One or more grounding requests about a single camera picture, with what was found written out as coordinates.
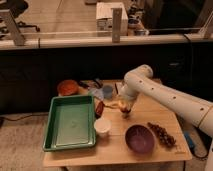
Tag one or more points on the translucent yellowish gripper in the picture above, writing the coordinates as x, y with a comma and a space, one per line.
129, 104

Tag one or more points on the red-brown bowl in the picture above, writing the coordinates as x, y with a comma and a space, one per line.
67, 87

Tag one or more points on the small metal cup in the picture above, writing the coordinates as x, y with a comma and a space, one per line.
125, 115

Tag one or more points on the green plastic tray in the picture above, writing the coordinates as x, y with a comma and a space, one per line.
70, 123

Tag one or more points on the white paper cup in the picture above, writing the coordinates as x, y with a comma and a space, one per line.
102, 127

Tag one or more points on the clear plastic bag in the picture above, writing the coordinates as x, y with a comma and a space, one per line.
98, 93

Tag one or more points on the purple bowl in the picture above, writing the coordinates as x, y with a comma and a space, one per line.
139, 139

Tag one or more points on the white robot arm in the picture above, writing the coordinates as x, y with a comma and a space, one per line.
197, 111

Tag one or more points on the bunch of dark grapes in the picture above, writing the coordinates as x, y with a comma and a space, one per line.
163, 136

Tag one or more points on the white cardboard box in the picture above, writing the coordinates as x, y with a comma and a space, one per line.
104, 14

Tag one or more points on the dark rectangular bar box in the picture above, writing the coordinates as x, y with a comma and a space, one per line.
118, 86

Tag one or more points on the blue object on floor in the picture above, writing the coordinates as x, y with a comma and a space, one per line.
190, 142

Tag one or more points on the light blue plastic cup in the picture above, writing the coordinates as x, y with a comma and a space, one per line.
107, 91

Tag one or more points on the red yellow apple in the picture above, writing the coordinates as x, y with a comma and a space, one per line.
122, 106

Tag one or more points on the dark red small object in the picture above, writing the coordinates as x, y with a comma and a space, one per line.
99, 109

